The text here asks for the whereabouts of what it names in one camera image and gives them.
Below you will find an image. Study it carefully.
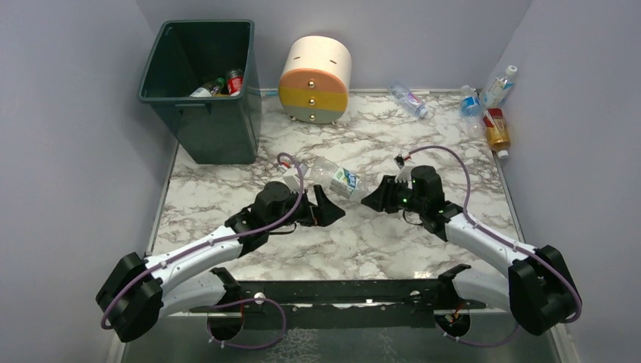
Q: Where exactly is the green label water bottle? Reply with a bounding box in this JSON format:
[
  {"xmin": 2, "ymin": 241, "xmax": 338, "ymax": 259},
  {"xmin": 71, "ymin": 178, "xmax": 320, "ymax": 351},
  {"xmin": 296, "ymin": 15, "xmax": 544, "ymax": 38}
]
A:
[{"xmin": 189, "ymin": 77, "xmax": 225, "ymax": 98}]

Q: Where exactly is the red label clear bottle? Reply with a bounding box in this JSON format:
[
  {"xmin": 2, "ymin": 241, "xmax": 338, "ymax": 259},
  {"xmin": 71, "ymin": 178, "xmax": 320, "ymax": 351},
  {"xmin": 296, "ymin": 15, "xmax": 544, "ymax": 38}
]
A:
[{"xmin": 225, "ymin": 69, "xmax": 244, "ymax": 96}]

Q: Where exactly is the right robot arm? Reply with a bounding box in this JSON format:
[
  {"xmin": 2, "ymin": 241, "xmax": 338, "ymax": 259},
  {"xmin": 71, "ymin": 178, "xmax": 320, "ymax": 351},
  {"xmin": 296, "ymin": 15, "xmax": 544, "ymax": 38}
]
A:
[{"xmin": 361, "ymin": 166, "xmax": 582, "ymax": 336}]

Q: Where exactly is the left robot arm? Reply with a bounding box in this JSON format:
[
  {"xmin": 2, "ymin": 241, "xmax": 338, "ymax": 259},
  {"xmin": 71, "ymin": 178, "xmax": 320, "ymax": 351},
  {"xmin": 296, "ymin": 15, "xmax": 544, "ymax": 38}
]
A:
[{"xmin": 95, "ymin": 181, "xmax": 345, "ymax": 343}]

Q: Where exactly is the dark green plastic bin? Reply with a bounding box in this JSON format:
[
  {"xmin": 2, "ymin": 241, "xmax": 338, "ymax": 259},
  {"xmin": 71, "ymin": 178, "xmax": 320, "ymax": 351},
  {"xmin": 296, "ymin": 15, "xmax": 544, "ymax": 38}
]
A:
[{"xmin": 138, "ymin": 20, "xmax": 262, "ymax": 165}]

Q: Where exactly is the blue cap clear bottle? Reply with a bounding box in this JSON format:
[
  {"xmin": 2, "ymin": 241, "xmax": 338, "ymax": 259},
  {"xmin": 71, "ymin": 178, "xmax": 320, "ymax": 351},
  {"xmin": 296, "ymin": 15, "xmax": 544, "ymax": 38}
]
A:
[{"xmin": 460, "ymin": 85, "xmax": 484, "ymax": 138}]

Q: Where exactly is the clear bottle at back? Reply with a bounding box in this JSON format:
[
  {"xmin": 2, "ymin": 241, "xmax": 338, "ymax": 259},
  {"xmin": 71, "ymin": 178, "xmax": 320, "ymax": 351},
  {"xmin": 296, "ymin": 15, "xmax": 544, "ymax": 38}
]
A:
[{"xmin": 388, "ymin": 80, "xmax": 434, "ymax": 119}]

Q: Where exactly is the amber tea bottle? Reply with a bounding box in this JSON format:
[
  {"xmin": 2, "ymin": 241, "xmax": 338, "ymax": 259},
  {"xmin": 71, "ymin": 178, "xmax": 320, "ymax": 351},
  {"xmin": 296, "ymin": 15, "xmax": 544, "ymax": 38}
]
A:
[{"xmin": 482, "ymin": 108, "xmax": 511, "ymax": 160}]

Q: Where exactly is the round pastel drawer cabinet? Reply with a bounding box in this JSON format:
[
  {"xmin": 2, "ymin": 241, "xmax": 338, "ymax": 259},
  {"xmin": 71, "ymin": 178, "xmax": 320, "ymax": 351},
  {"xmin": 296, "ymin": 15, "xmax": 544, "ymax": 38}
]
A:
[{"xmin": 277, "ymin": 36, "xmax": 352, "ymax": 125}]

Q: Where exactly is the upright white cap bottle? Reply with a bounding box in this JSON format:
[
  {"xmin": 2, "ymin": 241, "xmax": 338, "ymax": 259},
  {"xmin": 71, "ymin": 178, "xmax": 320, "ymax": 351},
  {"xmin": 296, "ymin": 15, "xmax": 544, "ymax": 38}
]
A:
[{"xmin": 479, "ymin": 65, "xmax": 518, "ymax": 109}]

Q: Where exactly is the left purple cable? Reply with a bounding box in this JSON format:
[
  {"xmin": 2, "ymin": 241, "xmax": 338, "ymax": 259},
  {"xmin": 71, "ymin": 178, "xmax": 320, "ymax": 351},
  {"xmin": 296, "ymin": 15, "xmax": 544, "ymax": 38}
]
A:
[{"xmin": 100, "ymin": 152, "xmax": 306, "ymax": 351}]

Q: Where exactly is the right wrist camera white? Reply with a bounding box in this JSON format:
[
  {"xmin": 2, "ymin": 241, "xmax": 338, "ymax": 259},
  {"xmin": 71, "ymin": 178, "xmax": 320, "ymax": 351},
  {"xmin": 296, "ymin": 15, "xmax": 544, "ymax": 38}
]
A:
[{"xmin": 394, "ymin": 154, "xmax": 413, "ymax": 183}]

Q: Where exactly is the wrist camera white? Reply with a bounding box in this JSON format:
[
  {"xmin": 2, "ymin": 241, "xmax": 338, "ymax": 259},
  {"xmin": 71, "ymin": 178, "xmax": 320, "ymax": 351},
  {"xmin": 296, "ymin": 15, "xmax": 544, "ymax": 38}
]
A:
[
  {"xmin": 280, "ymin": 162, "xmax": 301, "ymax": 191},
  {"xmin": 394, "ymin": 154, "xmax": 413, "ymax": 183}
]

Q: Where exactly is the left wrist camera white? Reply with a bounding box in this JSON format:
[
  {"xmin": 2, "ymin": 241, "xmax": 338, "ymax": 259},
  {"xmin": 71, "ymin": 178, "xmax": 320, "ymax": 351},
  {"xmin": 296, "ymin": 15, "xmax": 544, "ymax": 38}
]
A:
[{"xmin": 280, "ymin": 162, "xmax": 301, "ymax": 191}]

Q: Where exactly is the aluminium frame rail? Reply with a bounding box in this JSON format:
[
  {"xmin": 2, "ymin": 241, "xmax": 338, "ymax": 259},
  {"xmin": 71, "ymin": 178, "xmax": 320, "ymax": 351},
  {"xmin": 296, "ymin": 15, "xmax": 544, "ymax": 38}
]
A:
[{"xmin": 118, "ymin": 280, "xmax": 564, "ymax": 318}]

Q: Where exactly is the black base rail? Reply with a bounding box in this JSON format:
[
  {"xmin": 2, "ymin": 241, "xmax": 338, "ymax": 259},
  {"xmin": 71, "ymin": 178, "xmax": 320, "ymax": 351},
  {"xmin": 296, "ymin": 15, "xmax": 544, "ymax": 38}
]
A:
[{"xmin": 191, "ymin": 278, "xmax": 485, "ymax": 333}]

